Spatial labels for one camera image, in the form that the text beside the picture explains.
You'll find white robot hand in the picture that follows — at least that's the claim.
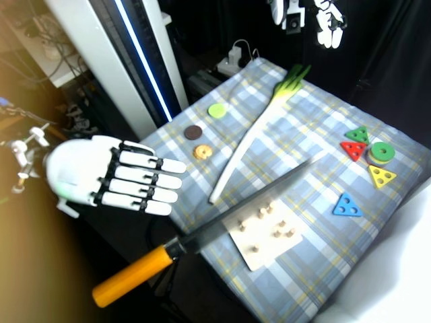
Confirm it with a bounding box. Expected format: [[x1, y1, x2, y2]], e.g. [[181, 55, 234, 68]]
[[268, 0, 347, 50], [45, 134, 188, 219]]

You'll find orange handled knife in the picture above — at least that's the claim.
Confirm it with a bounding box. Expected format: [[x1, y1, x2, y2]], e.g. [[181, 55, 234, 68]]
[[91, 156, 329, 309]]

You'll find leek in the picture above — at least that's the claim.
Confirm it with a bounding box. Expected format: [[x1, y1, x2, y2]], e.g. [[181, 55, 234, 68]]
[[208, 63, 312, 205]]

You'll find white plug adapter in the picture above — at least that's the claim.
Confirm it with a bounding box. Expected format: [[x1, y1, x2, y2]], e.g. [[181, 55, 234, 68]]
[[228, 46, 244, 65]]

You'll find white power strip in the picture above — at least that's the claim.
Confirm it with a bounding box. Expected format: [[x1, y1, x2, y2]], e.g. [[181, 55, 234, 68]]
[[216, 55, 252, 77]]

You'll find green triangle block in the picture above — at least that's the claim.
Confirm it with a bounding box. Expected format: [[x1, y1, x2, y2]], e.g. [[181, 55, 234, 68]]
[[344, 126, 370, 145]]

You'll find white column with blue stripe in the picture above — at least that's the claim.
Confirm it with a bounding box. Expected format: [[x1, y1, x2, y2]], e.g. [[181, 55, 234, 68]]
[[45, 0, 190, 141]]

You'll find chocolate sandwich cookie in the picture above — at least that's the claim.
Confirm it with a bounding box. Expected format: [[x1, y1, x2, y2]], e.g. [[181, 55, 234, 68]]
[[183, 124, 204, 141]]

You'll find red triangle block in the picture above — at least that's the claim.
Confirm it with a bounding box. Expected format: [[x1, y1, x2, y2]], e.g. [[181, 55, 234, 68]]
[[339, 141, 368, 163]]

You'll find golden butter cookie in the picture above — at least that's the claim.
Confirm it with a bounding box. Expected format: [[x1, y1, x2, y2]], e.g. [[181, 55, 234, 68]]
[[192, 144, 213, 161]]

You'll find green sandwich cookie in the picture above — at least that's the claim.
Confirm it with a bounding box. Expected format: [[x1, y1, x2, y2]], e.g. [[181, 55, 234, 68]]
[[207, 102, 228, 120]]

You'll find yellow triangle block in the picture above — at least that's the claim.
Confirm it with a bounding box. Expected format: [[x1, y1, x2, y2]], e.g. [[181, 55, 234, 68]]
[[367, 164, 397, 190]]

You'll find blue triangle block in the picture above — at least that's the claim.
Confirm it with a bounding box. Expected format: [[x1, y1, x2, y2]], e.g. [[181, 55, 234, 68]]
[[332, 192, 364, 217]]

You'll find wooden peg board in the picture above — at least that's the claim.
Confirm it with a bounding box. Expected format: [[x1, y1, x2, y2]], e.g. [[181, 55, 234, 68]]
[[222, 198, 304, 273]]

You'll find blue plaid cloth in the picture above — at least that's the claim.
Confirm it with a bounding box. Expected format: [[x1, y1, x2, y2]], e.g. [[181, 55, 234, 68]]
[[139, 57, 424, 323]]

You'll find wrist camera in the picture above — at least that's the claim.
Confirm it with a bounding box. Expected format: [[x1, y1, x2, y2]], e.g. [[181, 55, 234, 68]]
[[284, 5, 306, 35]]

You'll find thin white cable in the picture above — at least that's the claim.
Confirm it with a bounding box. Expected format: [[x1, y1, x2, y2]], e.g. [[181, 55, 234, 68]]
[[232, 38, 262, 67]]

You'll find white shelf with cables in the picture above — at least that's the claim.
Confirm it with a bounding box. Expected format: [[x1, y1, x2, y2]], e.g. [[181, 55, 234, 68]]
[[0, 0, 90, 89]]

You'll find green ring block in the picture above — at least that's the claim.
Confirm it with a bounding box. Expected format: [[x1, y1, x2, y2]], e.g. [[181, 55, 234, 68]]
[[369, 141, 397, 163]]

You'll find yellow ring block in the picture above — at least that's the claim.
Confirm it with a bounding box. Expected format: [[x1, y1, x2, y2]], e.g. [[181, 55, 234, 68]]
[[366, 151, 395, 167]]

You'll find blue ring block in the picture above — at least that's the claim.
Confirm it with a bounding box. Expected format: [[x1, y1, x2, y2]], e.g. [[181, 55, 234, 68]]
[[365, 154, 391, 169]]

